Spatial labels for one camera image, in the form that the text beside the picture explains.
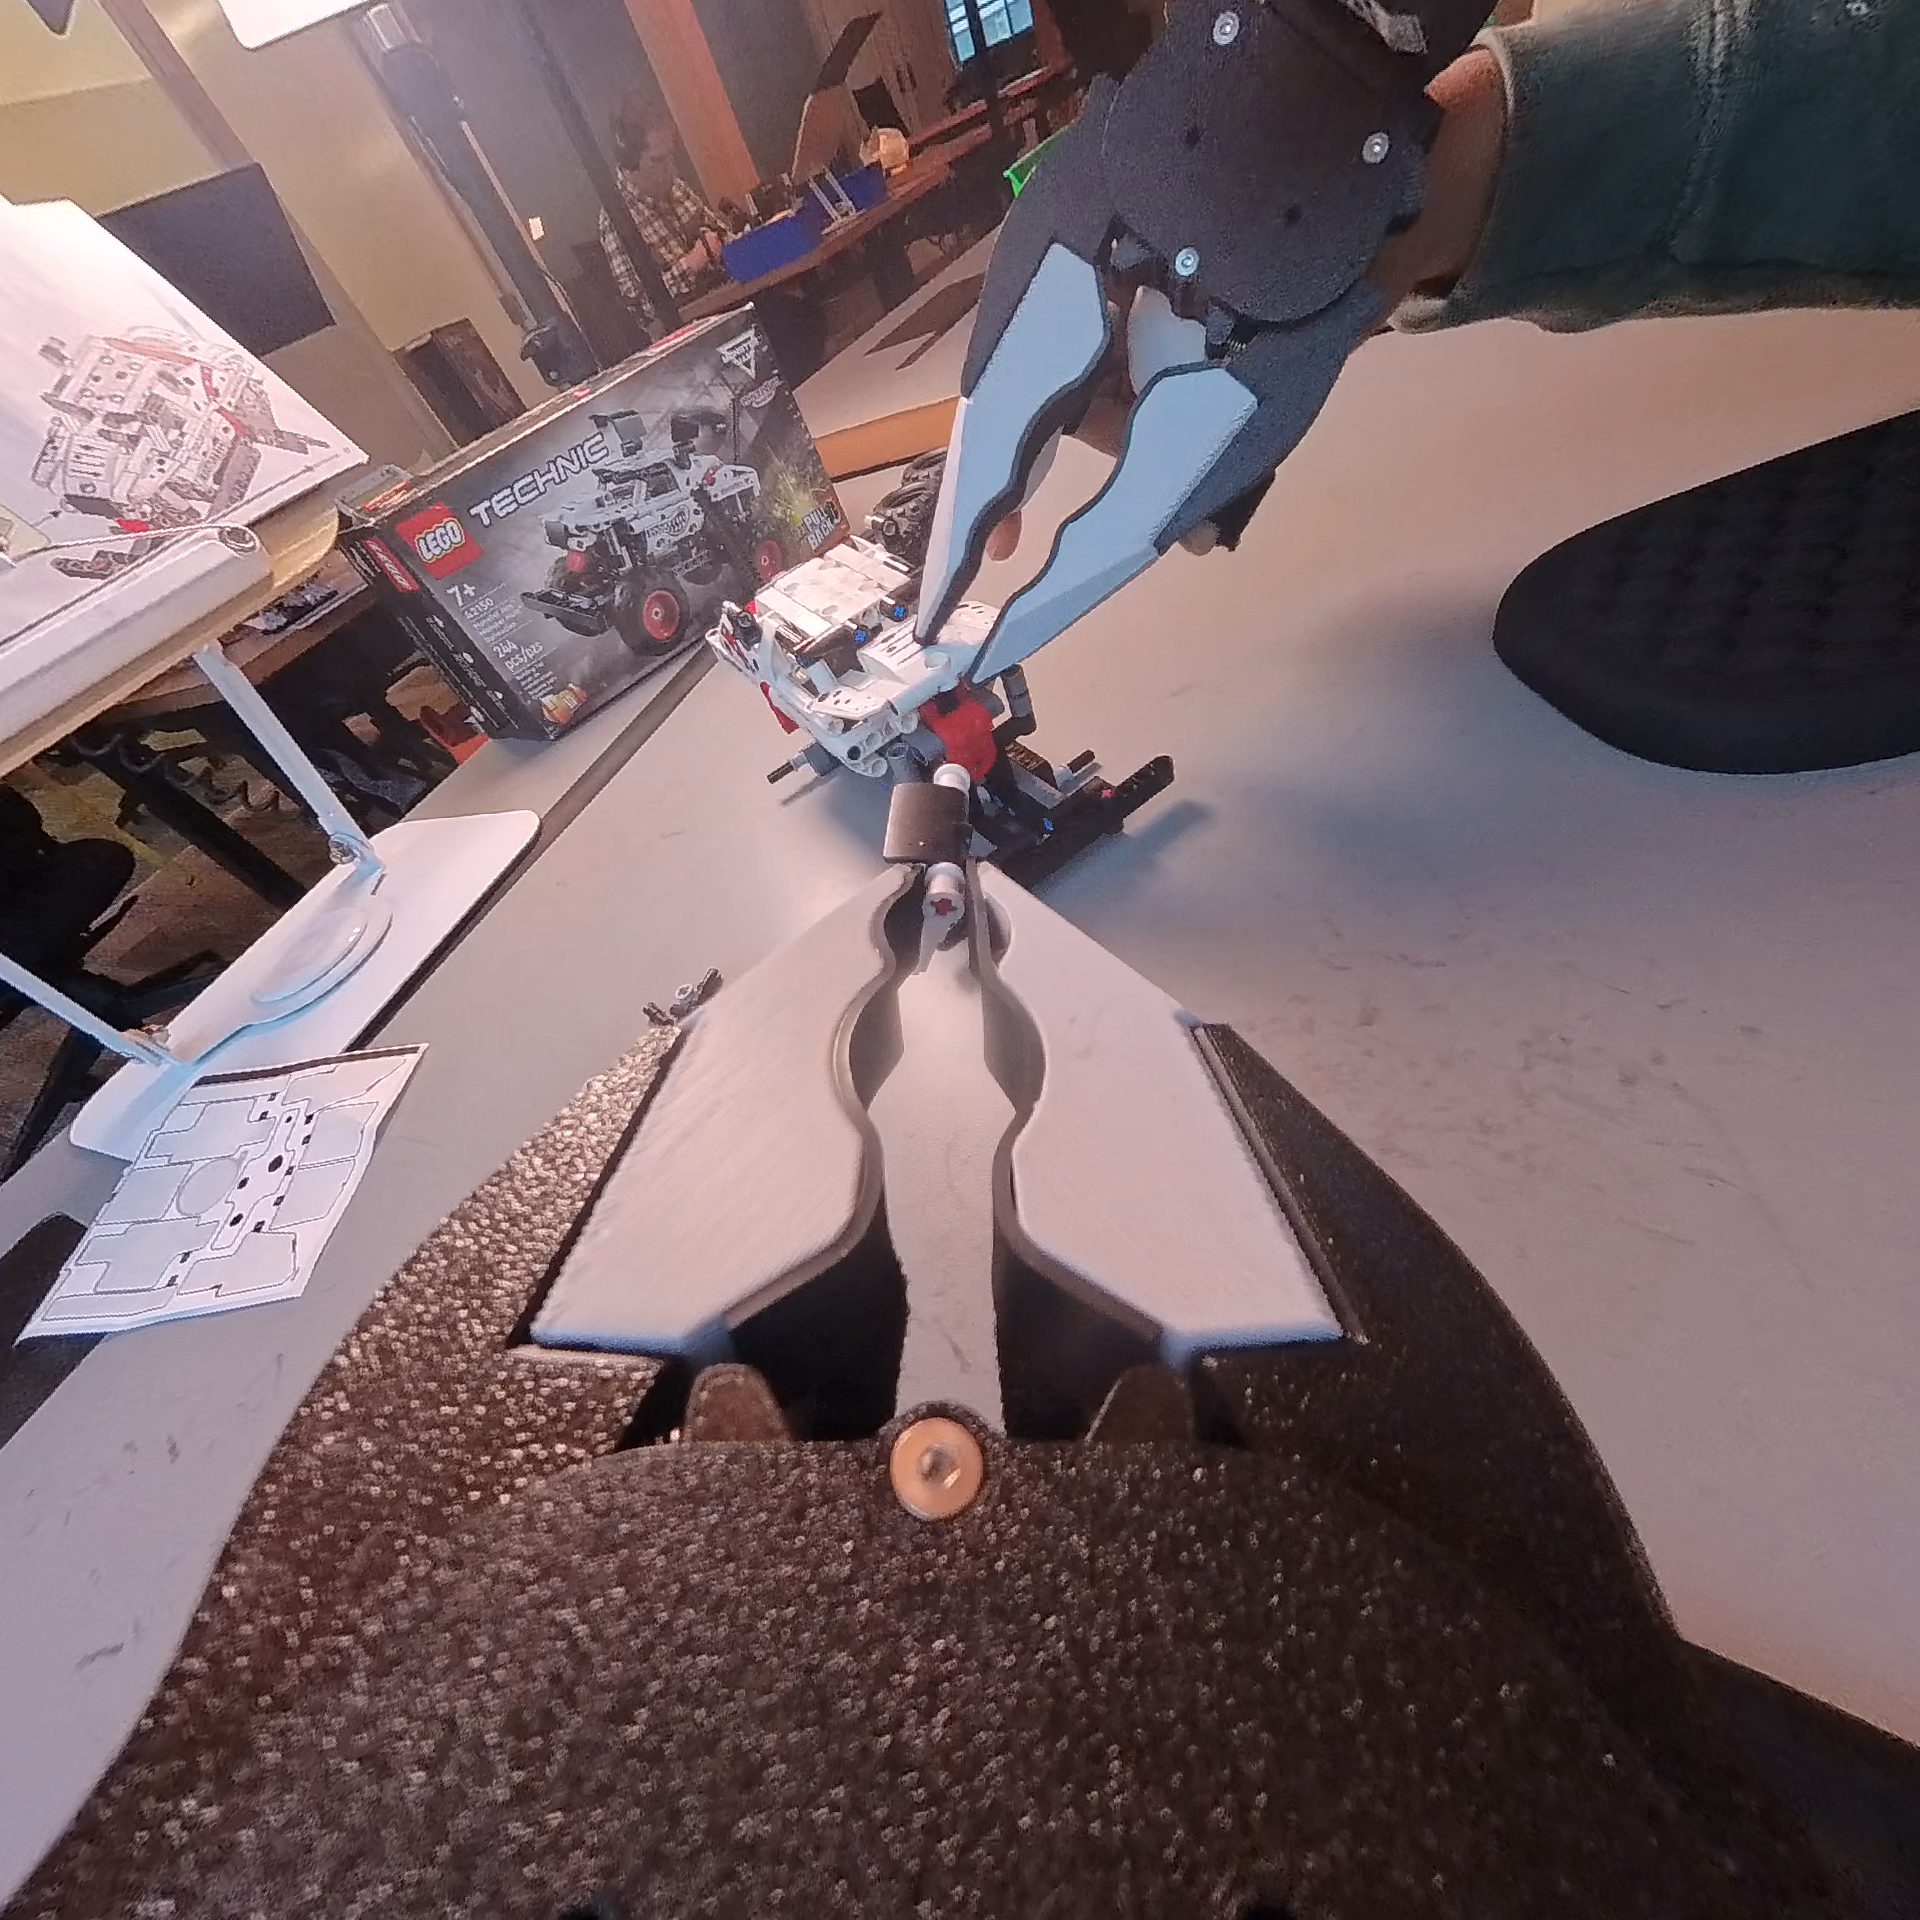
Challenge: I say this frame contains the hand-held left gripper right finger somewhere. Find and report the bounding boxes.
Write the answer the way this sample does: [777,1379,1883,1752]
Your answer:
[967,867,1343,1352]

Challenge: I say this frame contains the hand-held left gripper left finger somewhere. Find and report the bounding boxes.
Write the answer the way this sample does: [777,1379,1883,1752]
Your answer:
[532,871,924,1366]

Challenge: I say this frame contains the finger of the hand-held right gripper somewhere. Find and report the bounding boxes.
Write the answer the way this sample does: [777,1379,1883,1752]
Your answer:
[972,356,1262,684]
[910,238,1119,640]

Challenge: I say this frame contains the white lego monster truck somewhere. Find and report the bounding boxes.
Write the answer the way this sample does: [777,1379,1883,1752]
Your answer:
[705,538,1177,867]

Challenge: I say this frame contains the black lego connector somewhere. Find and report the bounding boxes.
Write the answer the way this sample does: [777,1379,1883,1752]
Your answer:
[879,779,972,872]

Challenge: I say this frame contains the person's right forearm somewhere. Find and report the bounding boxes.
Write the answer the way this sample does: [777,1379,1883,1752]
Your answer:
[1394,0,1920,336]

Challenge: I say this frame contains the dark cardboard lego box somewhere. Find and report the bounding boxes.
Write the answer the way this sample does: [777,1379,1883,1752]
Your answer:
[335,307,851,746]

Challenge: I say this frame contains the person's right hand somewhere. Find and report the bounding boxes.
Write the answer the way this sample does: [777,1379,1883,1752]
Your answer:
[1377,46,1511,296]

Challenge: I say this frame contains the wood edged table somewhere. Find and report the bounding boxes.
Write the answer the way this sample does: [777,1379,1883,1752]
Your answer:
[796,224,1057,484]

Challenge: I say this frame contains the long wooden workbench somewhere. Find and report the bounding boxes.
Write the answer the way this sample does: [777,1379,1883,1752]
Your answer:
[660,90,1082,350]

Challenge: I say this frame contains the blue parts tray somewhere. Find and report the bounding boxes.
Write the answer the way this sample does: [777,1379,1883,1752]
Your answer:
[721,210,846,282]

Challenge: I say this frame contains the white sticker sheet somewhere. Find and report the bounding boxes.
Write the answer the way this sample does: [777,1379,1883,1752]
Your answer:
[23,1045,427,1341]

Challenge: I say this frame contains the black wrist rest pad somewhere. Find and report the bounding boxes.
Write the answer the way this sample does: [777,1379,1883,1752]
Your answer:
[1493,412,1920,776]

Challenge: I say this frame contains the black square panel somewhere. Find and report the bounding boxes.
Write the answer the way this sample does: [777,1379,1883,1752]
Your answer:
[95,163,335,356]

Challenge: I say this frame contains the bright light panel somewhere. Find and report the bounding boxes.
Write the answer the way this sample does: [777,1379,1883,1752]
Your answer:
[217,0,380,50]

